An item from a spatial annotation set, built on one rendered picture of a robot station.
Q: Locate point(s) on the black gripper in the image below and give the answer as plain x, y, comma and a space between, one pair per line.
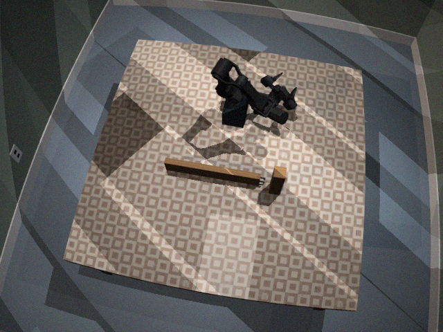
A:
290, 102

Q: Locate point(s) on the brown wooden board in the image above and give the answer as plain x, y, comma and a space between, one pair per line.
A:
212, 171

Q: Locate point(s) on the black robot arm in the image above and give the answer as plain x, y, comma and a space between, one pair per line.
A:
260, 103

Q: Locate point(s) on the dark brown wooden post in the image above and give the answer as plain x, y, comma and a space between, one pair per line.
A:
277, 180

